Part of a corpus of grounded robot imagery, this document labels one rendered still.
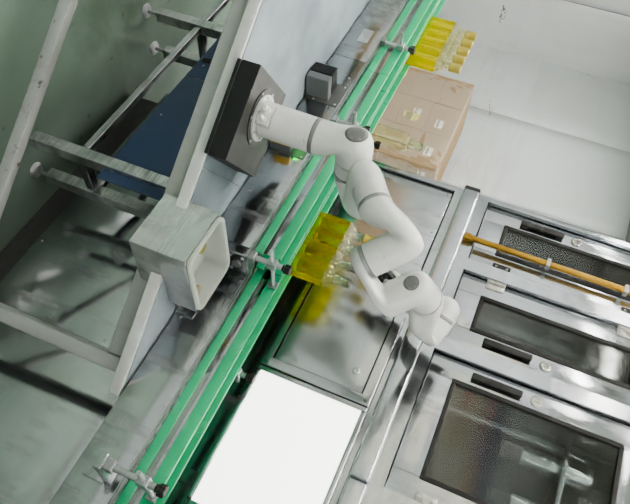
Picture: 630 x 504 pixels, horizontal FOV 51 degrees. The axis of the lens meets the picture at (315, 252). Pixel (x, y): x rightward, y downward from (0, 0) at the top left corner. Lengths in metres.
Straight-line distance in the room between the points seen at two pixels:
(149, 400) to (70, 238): 0.80
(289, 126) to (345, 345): 0.68
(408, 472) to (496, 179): 5.12
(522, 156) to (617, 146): 1.03
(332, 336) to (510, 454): 0.59
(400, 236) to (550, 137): 5.94
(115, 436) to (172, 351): 0.25
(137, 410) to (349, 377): 0.60
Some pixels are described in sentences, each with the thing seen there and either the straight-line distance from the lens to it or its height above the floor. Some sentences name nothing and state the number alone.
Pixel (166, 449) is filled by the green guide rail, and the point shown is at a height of 0.93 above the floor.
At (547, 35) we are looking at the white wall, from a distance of 8.18.
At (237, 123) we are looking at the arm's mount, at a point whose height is 0.81.
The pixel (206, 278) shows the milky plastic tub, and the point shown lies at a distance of 1.81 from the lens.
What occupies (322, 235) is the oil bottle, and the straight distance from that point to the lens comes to 2.01.
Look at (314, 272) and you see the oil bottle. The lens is 1.93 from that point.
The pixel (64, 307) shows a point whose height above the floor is 0.34.
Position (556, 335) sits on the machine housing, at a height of 1.76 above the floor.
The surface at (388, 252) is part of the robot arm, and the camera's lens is 1.52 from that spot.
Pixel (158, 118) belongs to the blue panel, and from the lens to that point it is 2.25.
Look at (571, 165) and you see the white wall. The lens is 7.17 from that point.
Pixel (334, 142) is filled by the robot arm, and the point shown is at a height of 1.04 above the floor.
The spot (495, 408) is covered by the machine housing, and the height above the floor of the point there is 1.65.
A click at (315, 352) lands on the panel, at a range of 1.97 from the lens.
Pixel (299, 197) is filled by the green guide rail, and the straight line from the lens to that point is 1.97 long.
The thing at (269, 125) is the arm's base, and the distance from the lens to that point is 1.72.
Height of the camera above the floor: 1.45
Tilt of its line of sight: 13 degrees down
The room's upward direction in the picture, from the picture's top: 110 degrees clockwise
